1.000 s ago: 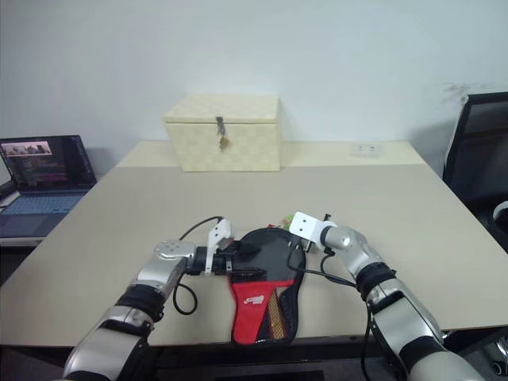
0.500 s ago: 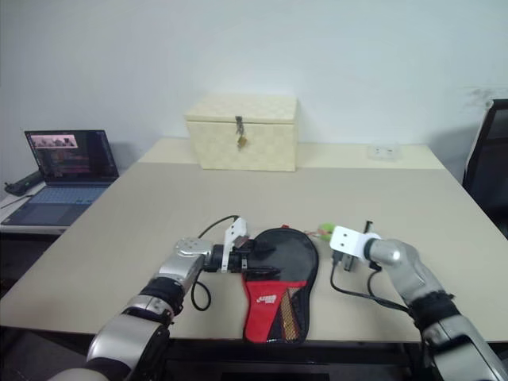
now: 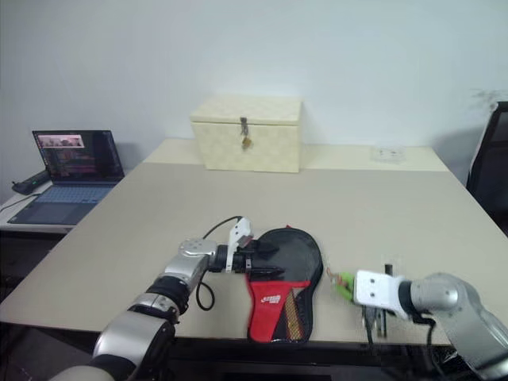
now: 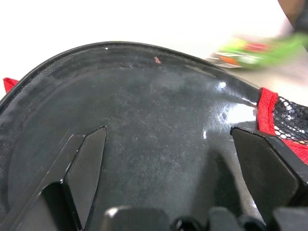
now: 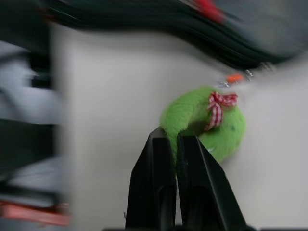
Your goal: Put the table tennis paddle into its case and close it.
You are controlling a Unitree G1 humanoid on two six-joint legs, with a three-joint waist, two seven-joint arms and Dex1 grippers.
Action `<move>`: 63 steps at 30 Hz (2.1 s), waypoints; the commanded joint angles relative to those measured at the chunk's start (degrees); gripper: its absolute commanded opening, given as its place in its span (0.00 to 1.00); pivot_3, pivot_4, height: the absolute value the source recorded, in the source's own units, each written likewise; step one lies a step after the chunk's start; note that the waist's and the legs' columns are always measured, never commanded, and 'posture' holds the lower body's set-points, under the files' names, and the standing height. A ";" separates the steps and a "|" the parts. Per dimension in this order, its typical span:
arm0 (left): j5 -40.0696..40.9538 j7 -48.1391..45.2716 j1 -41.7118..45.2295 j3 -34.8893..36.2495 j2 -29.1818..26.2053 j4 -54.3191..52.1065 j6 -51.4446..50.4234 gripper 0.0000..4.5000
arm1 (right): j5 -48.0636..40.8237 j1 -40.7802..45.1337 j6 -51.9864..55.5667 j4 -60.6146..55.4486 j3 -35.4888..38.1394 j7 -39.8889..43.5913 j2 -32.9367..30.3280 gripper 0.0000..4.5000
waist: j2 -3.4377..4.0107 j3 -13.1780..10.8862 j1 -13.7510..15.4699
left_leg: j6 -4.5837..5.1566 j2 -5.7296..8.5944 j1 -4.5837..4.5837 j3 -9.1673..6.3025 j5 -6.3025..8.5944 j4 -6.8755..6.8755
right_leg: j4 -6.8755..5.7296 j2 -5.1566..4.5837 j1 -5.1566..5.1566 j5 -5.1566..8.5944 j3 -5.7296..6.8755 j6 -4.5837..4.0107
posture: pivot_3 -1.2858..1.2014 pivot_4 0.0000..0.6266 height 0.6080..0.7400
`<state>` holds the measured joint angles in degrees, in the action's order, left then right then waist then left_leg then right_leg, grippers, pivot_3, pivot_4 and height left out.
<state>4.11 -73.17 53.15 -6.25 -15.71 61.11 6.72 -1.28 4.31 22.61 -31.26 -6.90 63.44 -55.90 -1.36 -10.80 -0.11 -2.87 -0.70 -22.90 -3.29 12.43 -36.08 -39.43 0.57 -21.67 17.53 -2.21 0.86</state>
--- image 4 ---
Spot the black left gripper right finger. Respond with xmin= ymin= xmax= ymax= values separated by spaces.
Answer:
xmin=230 ymin=127 xmax=308 ymax=212

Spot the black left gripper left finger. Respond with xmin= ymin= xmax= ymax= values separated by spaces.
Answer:
xmin=0 ymin=125 xmax=108 ymax=231

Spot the black red mesh paddle case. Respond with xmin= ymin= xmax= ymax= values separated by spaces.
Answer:
xmin=0 ymin=41 xmax=308 ymax=231

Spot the red black mesh bag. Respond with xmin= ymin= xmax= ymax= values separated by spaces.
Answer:
xmin=7 ymin=67 xmax=259 ymax=231

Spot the green fuzzy ring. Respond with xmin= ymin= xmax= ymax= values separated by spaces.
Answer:
xmin=209 ymin=32 xmax=308 ymax=71

